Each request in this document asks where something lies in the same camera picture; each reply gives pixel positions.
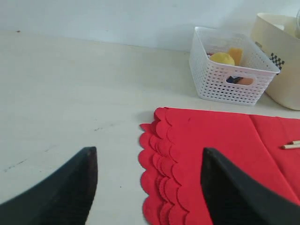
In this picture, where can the blue white milk carton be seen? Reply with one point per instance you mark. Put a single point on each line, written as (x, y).
(233, 79)

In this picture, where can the yellow lemon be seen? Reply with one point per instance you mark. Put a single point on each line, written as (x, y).
(222, 58)

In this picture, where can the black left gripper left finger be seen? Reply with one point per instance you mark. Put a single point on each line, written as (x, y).
(63, 198)

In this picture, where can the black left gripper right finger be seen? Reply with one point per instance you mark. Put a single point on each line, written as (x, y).
(234, 198)

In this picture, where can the white perforated plastic basket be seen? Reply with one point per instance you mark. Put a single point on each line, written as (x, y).
(256, 69)

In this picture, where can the yellow cheese wedge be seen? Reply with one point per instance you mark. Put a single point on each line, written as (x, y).
(236, 54)

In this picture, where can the red scalloped placemat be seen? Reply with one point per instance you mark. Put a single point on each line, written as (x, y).
(172, 148)

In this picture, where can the lower wooden chopstick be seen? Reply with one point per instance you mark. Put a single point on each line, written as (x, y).
(291, 146)

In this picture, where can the cream plastic bin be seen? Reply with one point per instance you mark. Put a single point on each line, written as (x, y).
(278, 38)

